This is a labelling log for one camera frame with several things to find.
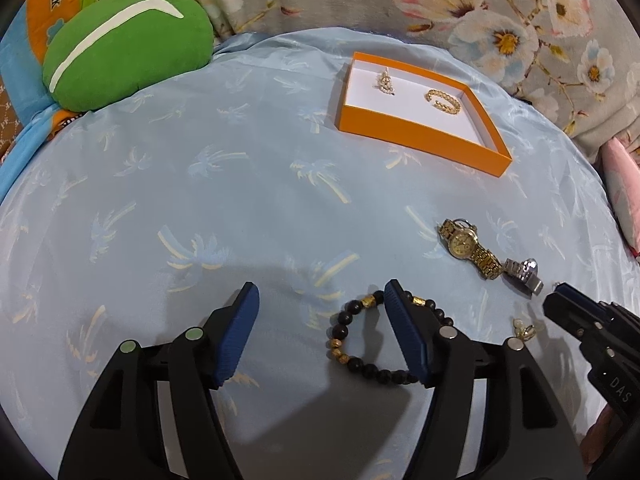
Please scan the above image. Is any pink pillow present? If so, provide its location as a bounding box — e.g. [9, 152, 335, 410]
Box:
[600, 138, 640, 259]

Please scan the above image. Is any orange cardboard tray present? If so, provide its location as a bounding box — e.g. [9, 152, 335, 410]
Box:
[337, 52, 512, 177]

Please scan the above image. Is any pearl and gold brooch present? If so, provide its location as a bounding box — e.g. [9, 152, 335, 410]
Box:
[376, 68, 395, 96]

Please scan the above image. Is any black bead bracelet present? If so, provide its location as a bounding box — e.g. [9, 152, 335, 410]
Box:
[326, 288, 456, 387]

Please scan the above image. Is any light blue palm-print sheet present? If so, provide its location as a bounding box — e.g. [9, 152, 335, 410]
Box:
[1, 28, 639, 479]

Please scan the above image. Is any gold woven cuff bracelet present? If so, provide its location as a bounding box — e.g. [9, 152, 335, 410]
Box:
[424, 88, 462, 116]

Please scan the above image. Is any green plush pillow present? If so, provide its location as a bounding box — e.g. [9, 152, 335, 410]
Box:
[42, 0, 214, 113]

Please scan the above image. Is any grey floral blanket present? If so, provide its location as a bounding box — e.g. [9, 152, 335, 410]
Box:
[196, 0, 639, 158]

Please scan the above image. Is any gold hoop earring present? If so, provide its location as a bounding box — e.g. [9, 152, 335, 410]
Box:
[512, 318, 537, 342]

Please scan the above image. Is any gold wrist watch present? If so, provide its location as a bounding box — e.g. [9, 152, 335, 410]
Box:
[437, 219, 503, 280]

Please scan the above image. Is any orange cartoon print cushion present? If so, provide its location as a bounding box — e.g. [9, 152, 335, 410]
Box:
[1, 0, 101, 158]

